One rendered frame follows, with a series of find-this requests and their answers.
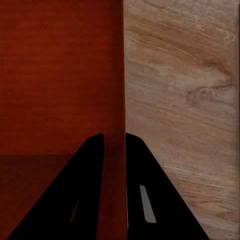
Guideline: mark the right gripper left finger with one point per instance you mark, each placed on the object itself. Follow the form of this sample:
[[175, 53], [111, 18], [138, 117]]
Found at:
[[69, 208]]

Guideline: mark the storage box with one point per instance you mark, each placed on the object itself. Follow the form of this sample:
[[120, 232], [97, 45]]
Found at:
[[62, 81]]

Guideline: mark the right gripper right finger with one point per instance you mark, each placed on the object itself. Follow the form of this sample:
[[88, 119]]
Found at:
[[174, 220]]

